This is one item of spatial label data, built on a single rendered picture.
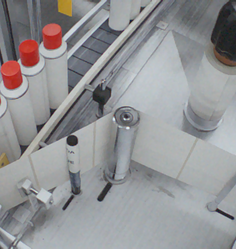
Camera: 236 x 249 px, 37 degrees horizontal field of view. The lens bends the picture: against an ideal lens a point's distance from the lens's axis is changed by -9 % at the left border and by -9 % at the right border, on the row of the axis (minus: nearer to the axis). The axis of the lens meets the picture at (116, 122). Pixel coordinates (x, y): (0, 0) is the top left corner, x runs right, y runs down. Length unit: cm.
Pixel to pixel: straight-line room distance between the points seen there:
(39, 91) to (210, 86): 30
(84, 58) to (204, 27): 39
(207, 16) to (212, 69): 49
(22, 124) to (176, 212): 32
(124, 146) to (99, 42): 38
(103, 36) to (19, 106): 36
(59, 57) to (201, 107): 28
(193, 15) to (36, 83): 60
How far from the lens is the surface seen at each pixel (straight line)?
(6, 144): 65
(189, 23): 107
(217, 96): 68
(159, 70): 84
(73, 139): 51
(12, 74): 57
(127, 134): 54
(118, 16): 88
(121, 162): 61
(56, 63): 65
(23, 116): 64
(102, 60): 80
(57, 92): 72
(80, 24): 81
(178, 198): 69
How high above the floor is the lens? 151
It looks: 57 degrees down
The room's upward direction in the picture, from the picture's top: 8 degrees clockwise
